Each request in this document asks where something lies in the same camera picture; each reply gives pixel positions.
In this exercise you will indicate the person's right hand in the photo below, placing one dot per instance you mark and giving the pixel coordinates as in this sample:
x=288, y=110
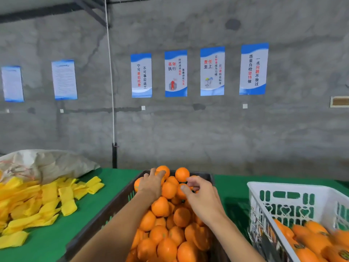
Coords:
x=207, y=204

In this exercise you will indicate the beige woven sack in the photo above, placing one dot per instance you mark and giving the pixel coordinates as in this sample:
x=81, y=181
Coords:
x=46, y=163

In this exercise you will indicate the green table cloth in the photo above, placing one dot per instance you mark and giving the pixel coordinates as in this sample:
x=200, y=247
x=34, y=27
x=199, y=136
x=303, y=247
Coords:
x=234, y=193

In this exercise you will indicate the framed wall vent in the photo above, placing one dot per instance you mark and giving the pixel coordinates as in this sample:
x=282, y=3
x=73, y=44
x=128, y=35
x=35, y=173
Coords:
x=340, y=102

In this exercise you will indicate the slogan poster with helmet picture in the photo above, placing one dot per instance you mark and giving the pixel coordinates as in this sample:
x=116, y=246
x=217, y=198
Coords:
x=212, y=71

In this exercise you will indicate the slogan poster with red figure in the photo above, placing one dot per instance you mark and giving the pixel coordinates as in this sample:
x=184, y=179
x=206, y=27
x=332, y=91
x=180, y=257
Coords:
x=176, y=73

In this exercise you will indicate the dark plastic crate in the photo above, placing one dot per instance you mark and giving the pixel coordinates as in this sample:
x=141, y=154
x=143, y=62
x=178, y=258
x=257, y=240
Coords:
x=103, y=215

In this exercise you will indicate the person's right thumb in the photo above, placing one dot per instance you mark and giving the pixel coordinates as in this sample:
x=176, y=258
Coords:
x=187, y=191

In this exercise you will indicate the person's left hand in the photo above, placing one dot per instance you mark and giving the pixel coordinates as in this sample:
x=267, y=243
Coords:
x=150, y=186

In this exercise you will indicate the pile of loose oranges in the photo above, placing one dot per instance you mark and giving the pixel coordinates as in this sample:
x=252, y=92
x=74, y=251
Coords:
x=169, y=229

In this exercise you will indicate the blue white text notice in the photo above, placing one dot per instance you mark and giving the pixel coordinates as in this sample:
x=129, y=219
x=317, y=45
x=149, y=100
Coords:
x=64, y=80
x=12, y=84

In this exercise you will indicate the large blue white slogan poster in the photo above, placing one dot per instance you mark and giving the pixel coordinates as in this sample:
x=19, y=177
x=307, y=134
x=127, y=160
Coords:
x=253, y=69

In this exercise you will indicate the white plastic crate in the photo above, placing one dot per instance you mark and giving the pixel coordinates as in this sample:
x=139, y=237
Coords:
x=289, y=199

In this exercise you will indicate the pile of yellow foam nets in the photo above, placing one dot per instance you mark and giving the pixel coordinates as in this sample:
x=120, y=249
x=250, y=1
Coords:
x=32, y=207

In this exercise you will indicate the round orange fruit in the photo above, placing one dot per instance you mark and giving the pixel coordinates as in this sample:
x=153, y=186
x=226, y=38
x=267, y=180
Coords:
x=137, y=184

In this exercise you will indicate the black metal post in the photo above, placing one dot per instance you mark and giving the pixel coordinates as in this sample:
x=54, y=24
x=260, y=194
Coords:
x=114, y=156

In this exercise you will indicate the person's left thumb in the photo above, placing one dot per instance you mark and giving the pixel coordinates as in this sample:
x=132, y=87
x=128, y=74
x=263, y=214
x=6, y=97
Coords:
x=161, y=175

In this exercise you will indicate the heap of stickered oranges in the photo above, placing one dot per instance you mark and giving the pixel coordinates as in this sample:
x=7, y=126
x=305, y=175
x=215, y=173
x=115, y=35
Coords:
x=313, y=241

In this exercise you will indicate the person's left forearm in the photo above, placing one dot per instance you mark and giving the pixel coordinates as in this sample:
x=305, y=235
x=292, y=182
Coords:
x=117, y=231

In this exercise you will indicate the person's right forearm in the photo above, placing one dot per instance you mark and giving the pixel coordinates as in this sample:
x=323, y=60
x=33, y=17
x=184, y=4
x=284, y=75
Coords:
x=234, y=242

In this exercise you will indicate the dark metal roof beam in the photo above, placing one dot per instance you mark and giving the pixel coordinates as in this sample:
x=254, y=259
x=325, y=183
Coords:
x=90, y=10

